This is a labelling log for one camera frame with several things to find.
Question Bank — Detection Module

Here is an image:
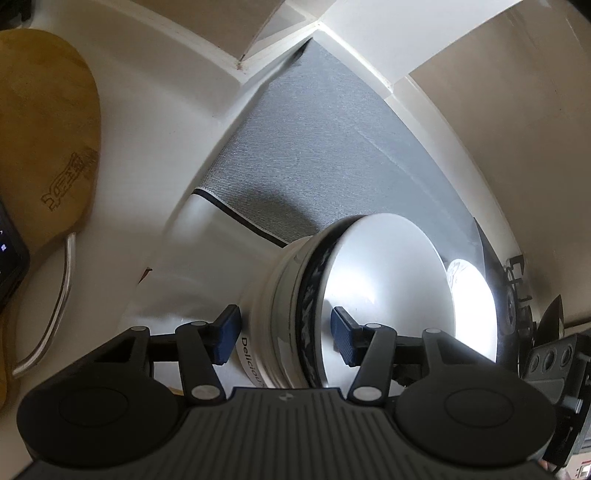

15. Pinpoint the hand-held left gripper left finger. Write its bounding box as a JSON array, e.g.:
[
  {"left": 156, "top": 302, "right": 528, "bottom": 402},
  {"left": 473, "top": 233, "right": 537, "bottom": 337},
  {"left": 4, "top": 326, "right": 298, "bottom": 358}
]
[{"left": 108, "top": 304, "right": 242, "bottom": 402}]

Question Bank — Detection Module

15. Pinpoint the black pot support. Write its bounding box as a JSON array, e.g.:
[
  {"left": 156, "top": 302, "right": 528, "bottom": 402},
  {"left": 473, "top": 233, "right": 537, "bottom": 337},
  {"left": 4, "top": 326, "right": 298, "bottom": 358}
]
[{"left": 502, "top": 253, "right": 539, "bottom": 335}]

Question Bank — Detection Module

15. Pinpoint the grey woven mat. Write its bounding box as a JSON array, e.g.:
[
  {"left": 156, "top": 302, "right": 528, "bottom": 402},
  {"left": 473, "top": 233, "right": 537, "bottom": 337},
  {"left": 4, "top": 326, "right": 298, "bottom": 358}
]
[{"left": 194, "top": 34, "right": 485, "bottom": 264}]

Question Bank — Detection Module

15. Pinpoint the white floral plate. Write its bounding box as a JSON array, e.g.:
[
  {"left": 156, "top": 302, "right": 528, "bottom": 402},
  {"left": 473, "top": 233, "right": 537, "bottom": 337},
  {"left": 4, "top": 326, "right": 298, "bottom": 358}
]
[{"left": 445, "top": 258, "right": 500, "bottom": 365}]

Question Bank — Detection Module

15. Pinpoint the white dish with black stripe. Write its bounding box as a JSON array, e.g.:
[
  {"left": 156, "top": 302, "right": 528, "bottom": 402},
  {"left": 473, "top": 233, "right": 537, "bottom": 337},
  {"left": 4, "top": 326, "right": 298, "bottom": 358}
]
[{"left": 129, "top": 188, "right": 289, "bottom": 393}]

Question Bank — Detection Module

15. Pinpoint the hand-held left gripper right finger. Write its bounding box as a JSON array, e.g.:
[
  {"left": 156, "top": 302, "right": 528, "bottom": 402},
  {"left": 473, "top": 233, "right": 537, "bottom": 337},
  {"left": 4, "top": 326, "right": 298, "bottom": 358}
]
[{"left": 330, "top": 306, "right": 499, "bottom": 404}]

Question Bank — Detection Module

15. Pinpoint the blue and white patterned bowl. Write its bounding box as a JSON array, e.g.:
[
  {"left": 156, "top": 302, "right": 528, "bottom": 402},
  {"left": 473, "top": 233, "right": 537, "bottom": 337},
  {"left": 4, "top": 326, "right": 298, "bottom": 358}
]
[{"left": 265, "top": 212, "right": 458, "bottom": 388}]

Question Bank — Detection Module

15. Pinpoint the black phone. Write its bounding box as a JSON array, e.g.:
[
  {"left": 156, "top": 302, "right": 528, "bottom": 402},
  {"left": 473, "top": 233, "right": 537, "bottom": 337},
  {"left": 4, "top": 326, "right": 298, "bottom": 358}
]
[{"left": 0, "top": 200, "right": 31, "bottom": 311}]

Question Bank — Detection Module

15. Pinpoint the black glass gas stove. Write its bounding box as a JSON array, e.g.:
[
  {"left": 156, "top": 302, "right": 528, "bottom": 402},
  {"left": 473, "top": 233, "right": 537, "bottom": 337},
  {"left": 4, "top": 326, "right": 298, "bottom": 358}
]
[{"left": 473, "top": 218, "right": 566, "bottom": 370}]

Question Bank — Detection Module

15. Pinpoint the wooden cutting board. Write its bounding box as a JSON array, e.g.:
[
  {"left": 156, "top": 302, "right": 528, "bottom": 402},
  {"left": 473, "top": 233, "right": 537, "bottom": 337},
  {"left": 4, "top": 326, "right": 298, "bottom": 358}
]
[{"left": 0, "top": 29, "right": 102, "bottom": 380}]

